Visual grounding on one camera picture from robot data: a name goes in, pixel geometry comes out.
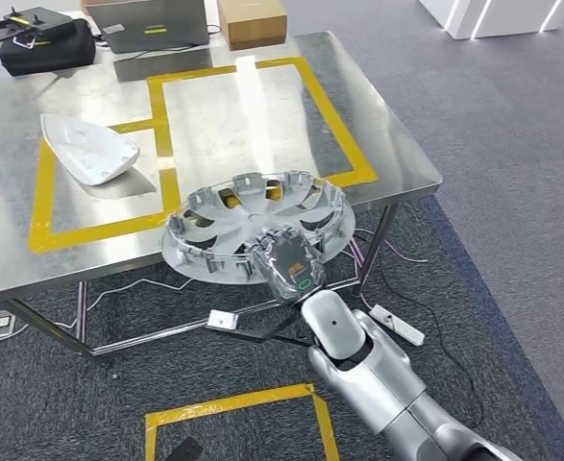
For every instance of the black robot foot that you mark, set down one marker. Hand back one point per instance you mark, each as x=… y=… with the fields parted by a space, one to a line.
x=185 y=450

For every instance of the grey laptop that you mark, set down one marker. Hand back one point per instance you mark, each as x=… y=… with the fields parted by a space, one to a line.
x=152 y=25

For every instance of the steel workbench table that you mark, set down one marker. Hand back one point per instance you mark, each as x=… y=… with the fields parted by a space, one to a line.
x=262 y=127

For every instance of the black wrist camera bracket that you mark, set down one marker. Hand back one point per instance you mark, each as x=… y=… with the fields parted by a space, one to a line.
x=272 y=334

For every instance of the white power strip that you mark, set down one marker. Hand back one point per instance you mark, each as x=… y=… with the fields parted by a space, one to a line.
x=397 y=326

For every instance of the white plastic cover part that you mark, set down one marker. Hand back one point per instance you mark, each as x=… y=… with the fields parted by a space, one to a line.
x=85 y=149

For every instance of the black carry case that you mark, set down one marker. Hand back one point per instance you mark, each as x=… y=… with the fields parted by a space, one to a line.
x=46 y=57

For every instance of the white lit platform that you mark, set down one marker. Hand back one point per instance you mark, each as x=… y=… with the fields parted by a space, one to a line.
x=459 y=19

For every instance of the grey plastic wheel cover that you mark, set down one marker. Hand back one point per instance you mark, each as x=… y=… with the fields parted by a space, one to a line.
x=224 y=235

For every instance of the black radio controller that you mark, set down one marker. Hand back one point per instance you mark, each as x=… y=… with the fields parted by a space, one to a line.
x=41 y=20

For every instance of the yellow floor tape square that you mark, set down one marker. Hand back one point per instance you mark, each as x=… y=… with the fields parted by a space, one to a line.
x=228 y=402

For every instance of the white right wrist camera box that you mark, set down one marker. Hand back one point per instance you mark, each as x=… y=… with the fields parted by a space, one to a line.
x=222 y=320

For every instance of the brown cardboard box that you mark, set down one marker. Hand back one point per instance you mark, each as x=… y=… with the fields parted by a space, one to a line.
x=252 y=22

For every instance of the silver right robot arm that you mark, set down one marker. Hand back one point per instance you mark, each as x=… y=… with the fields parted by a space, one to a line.
x=368 y=375

